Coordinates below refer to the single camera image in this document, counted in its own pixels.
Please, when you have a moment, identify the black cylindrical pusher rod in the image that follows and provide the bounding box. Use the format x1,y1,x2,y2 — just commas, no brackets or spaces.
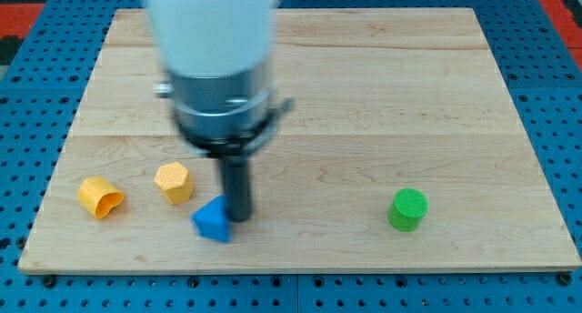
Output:
218,158,253,223

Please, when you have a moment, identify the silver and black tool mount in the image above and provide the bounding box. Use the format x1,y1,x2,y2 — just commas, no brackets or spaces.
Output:
154,61,294,158

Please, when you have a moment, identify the blue triangular block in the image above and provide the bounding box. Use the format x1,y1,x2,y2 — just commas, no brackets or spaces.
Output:
191,196,231,242

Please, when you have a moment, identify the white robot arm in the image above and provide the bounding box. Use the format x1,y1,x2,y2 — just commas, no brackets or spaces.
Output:
143,0,294,222

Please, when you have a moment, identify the yellow hexagonal block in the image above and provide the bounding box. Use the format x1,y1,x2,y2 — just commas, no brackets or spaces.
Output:
154,162,195,205

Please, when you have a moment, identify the yellow heart-shaped block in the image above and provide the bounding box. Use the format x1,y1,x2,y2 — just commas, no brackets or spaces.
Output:
77,176,125,219

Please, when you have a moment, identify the wooden board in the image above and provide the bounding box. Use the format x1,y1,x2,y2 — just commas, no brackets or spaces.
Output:
18,8,581,275

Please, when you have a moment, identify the green cylinder block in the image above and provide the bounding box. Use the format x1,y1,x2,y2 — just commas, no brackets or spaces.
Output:
386,188,429,232

